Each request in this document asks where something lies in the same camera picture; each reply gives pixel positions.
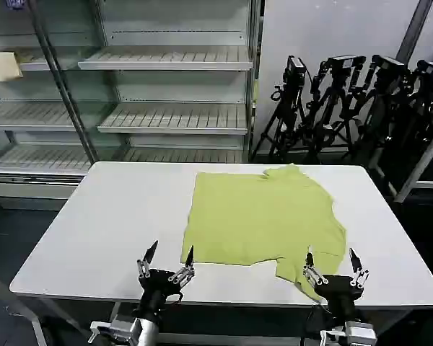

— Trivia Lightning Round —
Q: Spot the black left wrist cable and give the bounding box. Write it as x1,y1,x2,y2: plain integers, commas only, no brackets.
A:
157,290,185,315

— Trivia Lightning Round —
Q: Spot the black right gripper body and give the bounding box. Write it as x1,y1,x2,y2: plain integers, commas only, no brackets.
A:
313,274,364,322

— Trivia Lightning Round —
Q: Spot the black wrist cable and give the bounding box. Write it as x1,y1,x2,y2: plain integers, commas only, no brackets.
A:
157,290,185,315
298,303,333,346

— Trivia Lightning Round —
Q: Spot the open metal shelving unit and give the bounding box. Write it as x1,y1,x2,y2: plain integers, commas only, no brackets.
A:
77,0,263,164

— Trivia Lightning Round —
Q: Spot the grey slanted metal beam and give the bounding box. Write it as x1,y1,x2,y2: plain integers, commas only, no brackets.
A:
395,0,433,64

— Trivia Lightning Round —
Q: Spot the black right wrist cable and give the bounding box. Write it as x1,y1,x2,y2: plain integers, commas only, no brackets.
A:
298,303,333,346

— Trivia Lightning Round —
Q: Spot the glass-door shelf cabinet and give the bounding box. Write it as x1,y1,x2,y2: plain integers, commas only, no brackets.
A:
0,0,99,210

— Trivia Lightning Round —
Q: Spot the white table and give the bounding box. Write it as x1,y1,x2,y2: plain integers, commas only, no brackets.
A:
9,161,433,346

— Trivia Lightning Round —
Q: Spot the black camera tripod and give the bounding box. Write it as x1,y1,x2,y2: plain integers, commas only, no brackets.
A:
400,59,433,181
250,55,310,162
302,53,367,164
349,53,413,171

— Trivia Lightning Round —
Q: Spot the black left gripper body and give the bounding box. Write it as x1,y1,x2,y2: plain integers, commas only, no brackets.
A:
138,268,183,321

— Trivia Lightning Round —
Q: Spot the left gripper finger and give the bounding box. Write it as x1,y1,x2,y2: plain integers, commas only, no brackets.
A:
136,240,159,280
167,245,196,286

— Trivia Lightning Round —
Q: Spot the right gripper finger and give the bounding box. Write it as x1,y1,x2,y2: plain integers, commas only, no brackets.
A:
302,252,329,286
348,247,370,288

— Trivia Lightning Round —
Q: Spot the yellow-green shirt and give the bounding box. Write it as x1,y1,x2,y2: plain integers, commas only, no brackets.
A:
179,163,348,302

